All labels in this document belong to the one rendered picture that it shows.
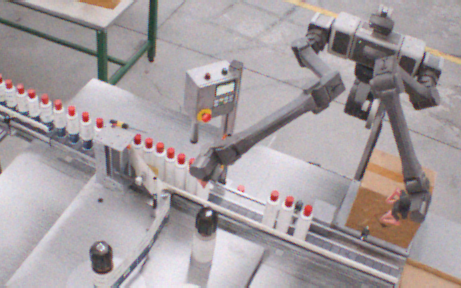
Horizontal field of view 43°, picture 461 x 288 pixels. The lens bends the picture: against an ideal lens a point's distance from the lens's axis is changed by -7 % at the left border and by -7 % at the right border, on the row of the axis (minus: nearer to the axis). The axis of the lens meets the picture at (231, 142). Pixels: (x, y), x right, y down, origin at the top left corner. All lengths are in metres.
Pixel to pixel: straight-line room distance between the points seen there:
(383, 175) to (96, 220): 1.19
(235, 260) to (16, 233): 0.91
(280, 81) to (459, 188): 1.54
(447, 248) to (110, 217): 1.47
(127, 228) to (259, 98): 2.18
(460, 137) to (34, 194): 3.16
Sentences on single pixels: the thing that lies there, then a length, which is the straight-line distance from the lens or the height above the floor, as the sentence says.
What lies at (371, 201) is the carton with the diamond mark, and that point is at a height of 1.06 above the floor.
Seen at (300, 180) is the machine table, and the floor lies 0.83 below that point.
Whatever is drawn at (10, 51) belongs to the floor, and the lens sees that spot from 4.91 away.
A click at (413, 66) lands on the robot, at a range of 2.59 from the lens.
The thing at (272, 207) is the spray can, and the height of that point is 1.03.
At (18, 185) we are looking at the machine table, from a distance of 2.78.
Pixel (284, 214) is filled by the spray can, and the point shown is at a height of 1.01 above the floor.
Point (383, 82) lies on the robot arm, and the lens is 2.13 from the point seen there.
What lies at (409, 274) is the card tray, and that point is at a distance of 2.67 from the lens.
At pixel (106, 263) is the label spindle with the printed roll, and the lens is 2.14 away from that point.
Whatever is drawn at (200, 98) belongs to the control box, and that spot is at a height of 1.41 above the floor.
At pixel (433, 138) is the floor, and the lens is 4.60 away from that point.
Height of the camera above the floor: 2.91
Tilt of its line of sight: 45 degrees down
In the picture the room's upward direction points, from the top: 9 degrees clockwise
